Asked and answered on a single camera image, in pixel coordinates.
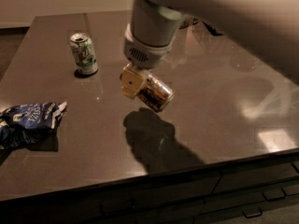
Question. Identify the blue crumpled chip bag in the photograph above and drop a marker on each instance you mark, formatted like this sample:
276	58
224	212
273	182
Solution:
22	125

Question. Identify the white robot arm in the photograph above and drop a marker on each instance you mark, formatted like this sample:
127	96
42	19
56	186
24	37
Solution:
267	28

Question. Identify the drawer handle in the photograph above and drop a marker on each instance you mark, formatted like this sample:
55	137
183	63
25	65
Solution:
273	195
116	206
252	212

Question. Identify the right upper drawer handle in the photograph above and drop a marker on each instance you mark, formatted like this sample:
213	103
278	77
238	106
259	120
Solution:
273	195

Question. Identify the left drawer handle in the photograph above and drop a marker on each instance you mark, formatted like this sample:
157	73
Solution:
116	206

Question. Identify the green and white soda can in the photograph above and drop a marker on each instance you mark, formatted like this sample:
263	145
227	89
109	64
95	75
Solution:
84	54

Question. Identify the orange soda can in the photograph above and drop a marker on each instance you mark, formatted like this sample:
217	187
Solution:
155	94

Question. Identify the white gripper with vents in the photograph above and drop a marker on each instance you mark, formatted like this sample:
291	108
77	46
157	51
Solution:
144	55

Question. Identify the right lower drawer handle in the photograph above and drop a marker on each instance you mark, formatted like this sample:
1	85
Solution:
252	212

